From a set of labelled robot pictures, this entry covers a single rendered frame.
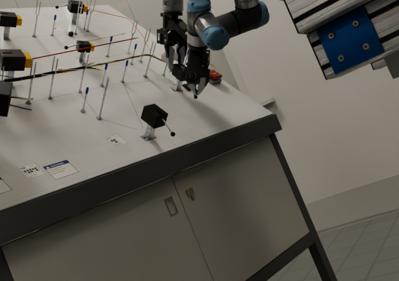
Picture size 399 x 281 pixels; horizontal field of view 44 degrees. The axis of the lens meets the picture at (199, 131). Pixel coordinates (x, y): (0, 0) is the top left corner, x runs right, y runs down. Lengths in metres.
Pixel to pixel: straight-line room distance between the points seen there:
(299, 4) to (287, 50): 2.76
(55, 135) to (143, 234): 0.37
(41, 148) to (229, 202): 0.64
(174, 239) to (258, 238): 0.37
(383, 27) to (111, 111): 0.96
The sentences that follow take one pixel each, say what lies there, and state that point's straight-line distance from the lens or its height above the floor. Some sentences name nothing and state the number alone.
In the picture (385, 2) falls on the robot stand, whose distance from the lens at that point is 0.90.
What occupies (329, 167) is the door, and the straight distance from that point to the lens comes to 3.65.
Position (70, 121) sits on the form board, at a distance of 1.51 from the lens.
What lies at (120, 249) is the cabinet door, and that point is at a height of 0.67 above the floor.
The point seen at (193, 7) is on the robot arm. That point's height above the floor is 1.24.
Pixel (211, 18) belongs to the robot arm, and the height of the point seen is 1.18.
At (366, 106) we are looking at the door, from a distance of 3.52.
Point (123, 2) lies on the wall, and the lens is 4.44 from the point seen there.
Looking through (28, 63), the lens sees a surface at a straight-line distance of 1.60.
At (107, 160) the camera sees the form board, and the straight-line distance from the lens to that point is 1.38.
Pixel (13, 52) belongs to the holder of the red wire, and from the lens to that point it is 1.60.
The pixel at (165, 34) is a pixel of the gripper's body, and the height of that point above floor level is 1.28.
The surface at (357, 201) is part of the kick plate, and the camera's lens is 3.65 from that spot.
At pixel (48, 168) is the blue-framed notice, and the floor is 0.93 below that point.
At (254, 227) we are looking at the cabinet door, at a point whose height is 0.53.
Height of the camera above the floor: 0.79
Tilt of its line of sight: 4 degrees up
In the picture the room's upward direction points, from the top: 23 degrees counter-clockwise
